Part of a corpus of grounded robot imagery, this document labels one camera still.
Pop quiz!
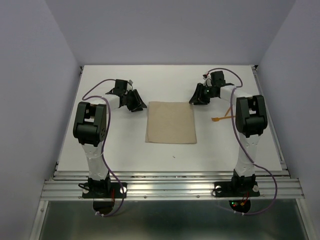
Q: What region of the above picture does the right aluminium side rail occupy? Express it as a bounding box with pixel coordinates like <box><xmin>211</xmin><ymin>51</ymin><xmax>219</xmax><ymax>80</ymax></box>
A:
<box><xmin>251</xmin><ymin>64</ymin><xmax>291</xmax><ymax>173</ymax></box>

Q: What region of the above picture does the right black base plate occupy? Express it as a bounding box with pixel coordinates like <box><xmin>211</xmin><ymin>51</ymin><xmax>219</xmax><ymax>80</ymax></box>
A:
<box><xmin>212</xmin><ymin>181</ymin><xmax>260</xmax><ymax>198</ymax></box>

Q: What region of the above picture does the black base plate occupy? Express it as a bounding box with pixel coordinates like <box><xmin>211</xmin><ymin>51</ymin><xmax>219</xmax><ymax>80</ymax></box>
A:
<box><xmin>212</xmin><ymin>181</ymin><xmax>260</xmax><ymax>198</ymax></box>
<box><xmin>78</xmin><ymin>182</ymin><xmax>128</xmax><ymax>199</ymax></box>

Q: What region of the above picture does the aluminium mounting rail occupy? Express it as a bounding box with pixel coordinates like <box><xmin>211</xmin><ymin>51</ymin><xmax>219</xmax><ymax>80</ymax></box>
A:
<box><xmin>40</xmin><ymin>169</ymin><xmax>305</xmax><ymax>201</ymax></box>

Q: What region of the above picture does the left aluminium frame post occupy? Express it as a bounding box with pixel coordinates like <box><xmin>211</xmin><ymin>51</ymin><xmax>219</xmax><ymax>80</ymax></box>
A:
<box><xmin>29</xmin><ymin>200</ymin><xmax>49</xmax><ymax>240</ymax></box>

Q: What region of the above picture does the beige cloth napkin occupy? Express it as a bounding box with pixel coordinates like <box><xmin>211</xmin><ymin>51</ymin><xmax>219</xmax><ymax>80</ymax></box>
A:
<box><xmin>145</xmin><ymin>101</ymin><xmax>197</xmax><ymax>145</ymax></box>

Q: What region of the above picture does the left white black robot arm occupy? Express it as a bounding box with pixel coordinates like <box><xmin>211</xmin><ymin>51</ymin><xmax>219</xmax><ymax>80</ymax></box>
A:
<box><xmin>72</xmin><ymin>79</ymin><xmax>147</xmax><ymax>199</ymax></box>

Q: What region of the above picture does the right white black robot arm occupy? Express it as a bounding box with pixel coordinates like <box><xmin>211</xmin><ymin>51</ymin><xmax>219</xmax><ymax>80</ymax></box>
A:
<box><xmin>189</xmin><ymin>68</ymin><xmax>268</xmax><ymax>197</ymax></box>

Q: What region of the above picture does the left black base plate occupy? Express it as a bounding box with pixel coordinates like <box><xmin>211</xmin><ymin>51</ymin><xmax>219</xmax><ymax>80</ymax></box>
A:
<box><xmin>78</xmin><ymin>182</ymin><xmax>128</xmax><ymax>199</ymax></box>

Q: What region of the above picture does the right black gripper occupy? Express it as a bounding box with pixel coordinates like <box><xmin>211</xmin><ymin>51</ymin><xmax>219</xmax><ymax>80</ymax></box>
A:
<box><xmin>188</xmin><ymin>82</ymin><xmax>216</xmax><ymax>105</ymax></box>

